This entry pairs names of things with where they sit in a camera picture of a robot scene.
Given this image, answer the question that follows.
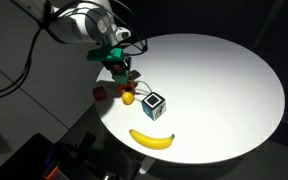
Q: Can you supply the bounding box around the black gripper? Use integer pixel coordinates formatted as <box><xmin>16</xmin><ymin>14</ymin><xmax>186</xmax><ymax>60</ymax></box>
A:
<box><xmin>103</xmin><ymin>57</ymin><xmax>140</xmax><ymax>84</ymax></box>

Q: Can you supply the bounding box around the pink block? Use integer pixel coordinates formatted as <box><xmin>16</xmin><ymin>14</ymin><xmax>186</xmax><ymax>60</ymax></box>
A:
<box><xmin>92</xmin><ymin>86</ymin><xmax>108</xmax><ymax>102</ymax></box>

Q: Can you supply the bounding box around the yellow ball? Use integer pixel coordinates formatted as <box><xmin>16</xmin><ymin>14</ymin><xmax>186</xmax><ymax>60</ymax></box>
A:
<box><xmin>121</xmin><ymin>91</ymin><xmax>135</xmax><ymax>106</ymax></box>

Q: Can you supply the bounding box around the blue cube with square print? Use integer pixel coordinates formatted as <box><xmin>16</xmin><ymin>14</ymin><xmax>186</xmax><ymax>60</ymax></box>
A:
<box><xmin>140</xmin><ymin>92</ymin><xmax>167</xmax><ymax>122</ymax></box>

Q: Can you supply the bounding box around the yellow banana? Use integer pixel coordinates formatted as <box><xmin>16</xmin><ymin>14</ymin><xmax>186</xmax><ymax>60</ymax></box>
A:
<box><xmin>128</xmin><ymin>128</ymin><xmax>176</xmax><ymax>151</ymax></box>

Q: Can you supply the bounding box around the black spring clamp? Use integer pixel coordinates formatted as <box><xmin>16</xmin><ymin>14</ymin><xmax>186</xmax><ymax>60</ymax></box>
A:
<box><xmin>79</xmin><ymin>132</ymin><xmax>97</xmax><ymax>155</ymax></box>

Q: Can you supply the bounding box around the white table base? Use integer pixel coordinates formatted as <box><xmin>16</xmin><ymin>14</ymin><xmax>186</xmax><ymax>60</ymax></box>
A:
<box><xmin>138</xmin><ymin>156</ymin><xmax>157</xmax><ymax>175</ymax></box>

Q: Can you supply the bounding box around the purple clamp with orange tip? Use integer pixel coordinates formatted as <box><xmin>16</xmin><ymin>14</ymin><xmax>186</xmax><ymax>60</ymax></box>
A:
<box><xmin>42</xmin><ymin>146</ymin><xmax>64</xmax><ymax>180</ymax></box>

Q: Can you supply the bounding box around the black platform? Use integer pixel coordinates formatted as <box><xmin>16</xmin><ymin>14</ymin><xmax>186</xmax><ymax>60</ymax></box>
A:
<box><xmin>0</xmin><ymin>133</ymin><xmax>63</xmax><ymax>180</ymax></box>

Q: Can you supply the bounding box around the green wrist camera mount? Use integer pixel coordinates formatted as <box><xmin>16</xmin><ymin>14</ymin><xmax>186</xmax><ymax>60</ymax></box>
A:
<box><xmin>86</xmin><ymin>47</ymin><xmax>127</xmax><ymax>65</ymax></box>

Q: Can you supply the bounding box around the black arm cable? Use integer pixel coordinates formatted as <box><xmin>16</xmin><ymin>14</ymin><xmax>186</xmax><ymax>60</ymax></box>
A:
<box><xmin>0</xmin><ymin>24</ymin><xmax>50</xmax><ymax>103</ymax></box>

